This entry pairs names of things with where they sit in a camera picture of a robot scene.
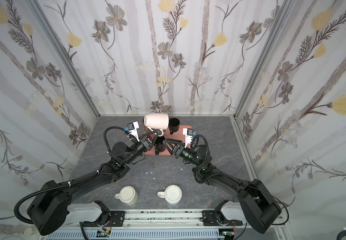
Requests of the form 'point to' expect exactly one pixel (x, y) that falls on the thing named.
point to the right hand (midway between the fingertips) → (163, 140)
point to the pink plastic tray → (178, 136)
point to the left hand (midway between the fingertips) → (156, 128)
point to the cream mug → (127, 194)
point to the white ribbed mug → (172, 194)
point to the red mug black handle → (155, 136)
